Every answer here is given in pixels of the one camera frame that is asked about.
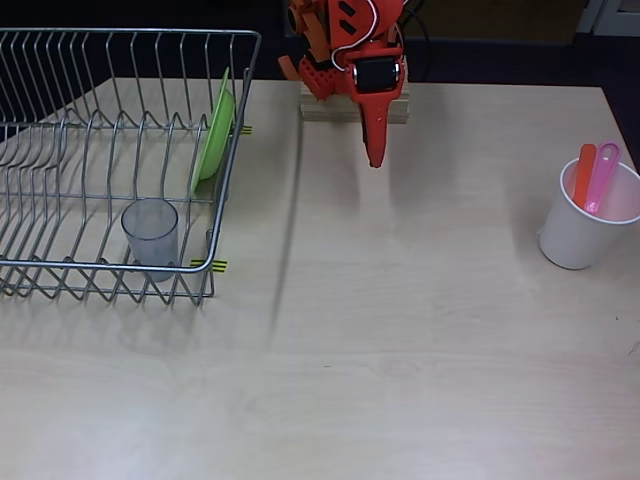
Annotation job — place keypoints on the translucent grey plastic cup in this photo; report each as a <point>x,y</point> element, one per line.
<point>150,240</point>

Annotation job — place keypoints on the wooden base block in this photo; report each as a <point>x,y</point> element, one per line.
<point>330,111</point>

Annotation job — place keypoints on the green plastic plate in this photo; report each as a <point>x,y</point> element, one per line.
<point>212,145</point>

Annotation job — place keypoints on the orange SO-100 robot arm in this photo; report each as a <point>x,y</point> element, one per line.
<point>385,15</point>

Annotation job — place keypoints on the white paper cup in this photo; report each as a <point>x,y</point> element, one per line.
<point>570,240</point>

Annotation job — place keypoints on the yellow black striped tape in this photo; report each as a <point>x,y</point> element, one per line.
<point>220,266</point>
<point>246,131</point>

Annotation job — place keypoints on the light orange table clamp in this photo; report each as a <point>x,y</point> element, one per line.
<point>286,67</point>

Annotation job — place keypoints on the pink plastic fork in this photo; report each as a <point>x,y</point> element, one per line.
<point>597,185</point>

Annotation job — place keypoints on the orange plastic knife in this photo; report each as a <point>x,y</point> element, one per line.
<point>583,175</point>

